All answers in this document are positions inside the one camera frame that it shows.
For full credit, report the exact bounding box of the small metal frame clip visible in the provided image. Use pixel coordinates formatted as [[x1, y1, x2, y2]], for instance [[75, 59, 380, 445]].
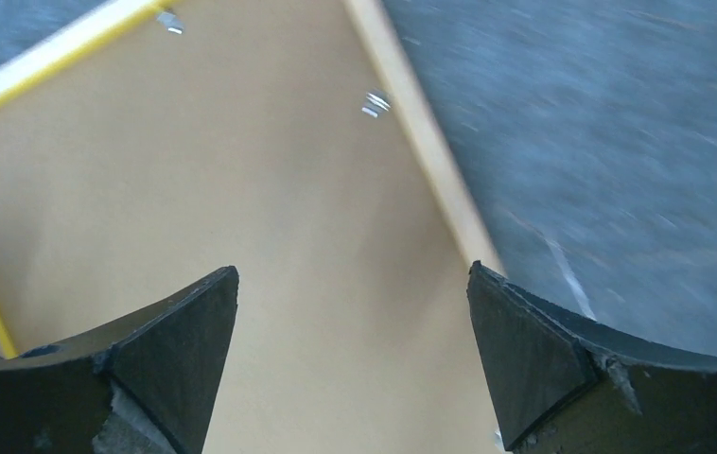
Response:
[[361, 90, 392, 118]]

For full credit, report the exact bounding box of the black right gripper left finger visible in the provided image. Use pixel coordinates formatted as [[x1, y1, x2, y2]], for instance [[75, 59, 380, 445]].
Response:
[[0, 266, 239, 453]]

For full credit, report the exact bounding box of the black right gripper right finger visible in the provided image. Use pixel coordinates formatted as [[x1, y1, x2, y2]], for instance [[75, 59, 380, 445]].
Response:
[[466, 262, 717, 453]]

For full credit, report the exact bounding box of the brown cardboard backing board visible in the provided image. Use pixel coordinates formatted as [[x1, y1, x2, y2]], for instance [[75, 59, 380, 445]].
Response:
[[0, 1, 497, 453]]

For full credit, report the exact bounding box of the orange wooden picture frame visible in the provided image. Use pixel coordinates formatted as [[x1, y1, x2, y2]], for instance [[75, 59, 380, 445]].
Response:
[[0, 0, 510, 360]]

